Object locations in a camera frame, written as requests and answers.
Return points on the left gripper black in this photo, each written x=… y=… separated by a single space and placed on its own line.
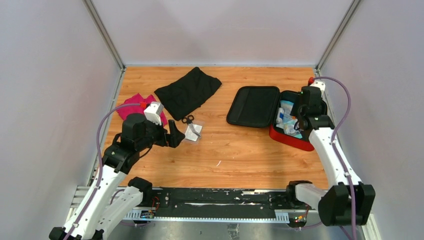
x=173 y=138

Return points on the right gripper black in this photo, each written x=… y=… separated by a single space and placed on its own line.
x=321 y=100

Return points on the clear bag white gauze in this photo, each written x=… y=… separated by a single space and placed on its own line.
x=190 y=137

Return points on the black handled scissors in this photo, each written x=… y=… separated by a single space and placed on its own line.
x=189 y=121

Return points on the light blue wipes packet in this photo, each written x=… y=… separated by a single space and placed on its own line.
x=287 y=107

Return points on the teal header cotton ball bag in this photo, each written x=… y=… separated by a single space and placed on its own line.
x=289 y=129

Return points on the red black medicine kit case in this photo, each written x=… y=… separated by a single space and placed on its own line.
x=257 y=107

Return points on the small white blue bottle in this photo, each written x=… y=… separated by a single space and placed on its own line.
x=280 y=116

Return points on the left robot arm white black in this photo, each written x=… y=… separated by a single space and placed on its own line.
x=106 y=185

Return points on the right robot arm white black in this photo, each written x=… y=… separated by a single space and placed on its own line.
x=331 y=165

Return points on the black cloth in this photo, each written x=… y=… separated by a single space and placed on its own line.
x=188 y=93

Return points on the pink cloth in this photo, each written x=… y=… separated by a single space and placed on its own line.
x=136 y=105

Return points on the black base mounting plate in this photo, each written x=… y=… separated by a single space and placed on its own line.
x=219 y=204

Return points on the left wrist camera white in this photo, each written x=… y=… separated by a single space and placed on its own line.
x=153 y=113

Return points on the aluminium frame rail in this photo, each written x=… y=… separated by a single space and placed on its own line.
x=97 y=216

